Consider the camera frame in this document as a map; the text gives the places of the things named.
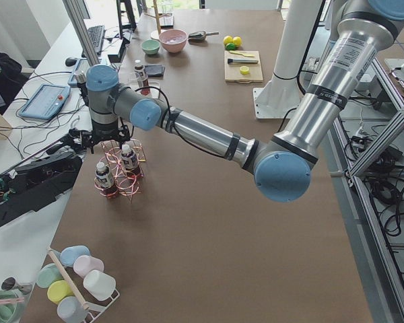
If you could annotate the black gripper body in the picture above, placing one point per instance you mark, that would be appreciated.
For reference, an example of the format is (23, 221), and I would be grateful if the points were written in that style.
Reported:
(104, 132)

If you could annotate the copper wire bottle basket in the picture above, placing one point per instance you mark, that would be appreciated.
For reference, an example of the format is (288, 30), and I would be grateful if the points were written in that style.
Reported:
(127, 181)

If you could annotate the tea bottle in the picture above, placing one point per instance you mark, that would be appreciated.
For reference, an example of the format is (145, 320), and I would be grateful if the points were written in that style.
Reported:
(105, 181)
(139, 68)
(130, 162)

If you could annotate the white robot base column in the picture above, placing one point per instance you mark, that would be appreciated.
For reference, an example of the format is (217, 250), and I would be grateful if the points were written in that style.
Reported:
(281, 93)

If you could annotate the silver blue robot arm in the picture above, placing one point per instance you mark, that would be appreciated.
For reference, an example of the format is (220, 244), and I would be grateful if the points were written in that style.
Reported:
(199, 115)

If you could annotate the cream serving tray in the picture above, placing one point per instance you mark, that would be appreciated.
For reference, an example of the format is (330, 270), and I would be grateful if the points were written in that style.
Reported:
(153, 91)

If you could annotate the clear wine glass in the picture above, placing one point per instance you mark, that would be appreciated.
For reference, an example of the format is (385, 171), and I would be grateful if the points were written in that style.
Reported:
(133, 80)

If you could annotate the black thermos bottle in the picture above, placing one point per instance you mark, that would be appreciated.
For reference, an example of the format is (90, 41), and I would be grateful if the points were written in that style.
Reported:
(81, 84)

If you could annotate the blue teach pendant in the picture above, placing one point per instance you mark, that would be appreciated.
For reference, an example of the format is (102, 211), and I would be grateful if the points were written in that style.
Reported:
(80, 65)
(46, 103)

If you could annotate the grey folded cloth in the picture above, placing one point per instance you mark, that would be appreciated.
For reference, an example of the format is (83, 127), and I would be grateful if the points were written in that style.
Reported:
(155, 70)

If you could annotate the black computer mouse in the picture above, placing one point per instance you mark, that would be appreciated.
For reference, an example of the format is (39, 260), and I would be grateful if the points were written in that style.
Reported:
(70, 61)

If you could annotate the green bowl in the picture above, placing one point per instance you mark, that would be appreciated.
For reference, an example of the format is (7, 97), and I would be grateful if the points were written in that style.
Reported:
(150, 47)

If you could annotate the black equipment case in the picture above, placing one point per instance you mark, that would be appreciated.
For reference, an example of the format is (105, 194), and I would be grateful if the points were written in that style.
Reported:
(39, 183)

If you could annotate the black keyboard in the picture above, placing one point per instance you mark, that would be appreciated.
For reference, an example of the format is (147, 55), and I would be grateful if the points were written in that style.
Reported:
(96, 34)

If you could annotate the pink bowl with ice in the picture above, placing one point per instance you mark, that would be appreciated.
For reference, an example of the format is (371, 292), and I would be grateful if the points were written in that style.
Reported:
(173, 41)

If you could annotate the wooden stand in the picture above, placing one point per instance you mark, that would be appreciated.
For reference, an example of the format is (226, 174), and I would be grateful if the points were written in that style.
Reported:
(163, 13)

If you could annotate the metal ice scoop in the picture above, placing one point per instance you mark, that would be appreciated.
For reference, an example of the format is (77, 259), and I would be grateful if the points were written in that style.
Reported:
(200, 36)

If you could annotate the wooden cutting board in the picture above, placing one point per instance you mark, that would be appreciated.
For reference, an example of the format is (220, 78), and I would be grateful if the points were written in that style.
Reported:
(232, 72)

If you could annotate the steel muddler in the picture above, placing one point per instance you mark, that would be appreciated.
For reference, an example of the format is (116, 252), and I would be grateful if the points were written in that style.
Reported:
(231, 61)

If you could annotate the blue cup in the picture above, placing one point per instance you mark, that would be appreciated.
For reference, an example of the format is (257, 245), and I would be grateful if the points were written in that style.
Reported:
(69, 255)

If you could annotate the pink cup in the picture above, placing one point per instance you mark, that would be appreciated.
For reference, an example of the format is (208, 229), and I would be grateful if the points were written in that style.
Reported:
(84, 264)

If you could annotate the yellow plastic knife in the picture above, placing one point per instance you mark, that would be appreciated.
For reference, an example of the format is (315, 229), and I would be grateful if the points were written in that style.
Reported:
(243, 54)

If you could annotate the half lemon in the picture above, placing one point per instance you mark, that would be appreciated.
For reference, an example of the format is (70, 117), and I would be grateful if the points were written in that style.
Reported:
(244, 70)

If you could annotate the white cup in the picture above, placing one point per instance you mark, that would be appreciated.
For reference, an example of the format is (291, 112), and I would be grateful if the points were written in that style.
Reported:
(99, 284)

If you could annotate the green cup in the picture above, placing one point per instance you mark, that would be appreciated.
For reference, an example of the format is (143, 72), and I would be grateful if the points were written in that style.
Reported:
(48, 275)

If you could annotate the yellow cup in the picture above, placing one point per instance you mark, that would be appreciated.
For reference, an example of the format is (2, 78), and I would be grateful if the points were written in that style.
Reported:
(58, 291)

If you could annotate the white cup rack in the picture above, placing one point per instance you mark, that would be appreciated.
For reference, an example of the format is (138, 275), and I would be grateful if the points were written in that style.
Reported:
(96, 309)

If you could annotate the grey cup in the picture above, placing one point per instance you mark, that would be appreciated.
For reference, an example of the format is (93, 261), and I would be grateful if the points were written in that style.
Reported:
(71, 311)

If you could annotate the metal jigger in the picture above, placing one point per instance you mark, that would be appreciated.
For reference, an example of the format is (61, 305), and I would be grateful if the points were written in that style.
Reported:
(11, 283)

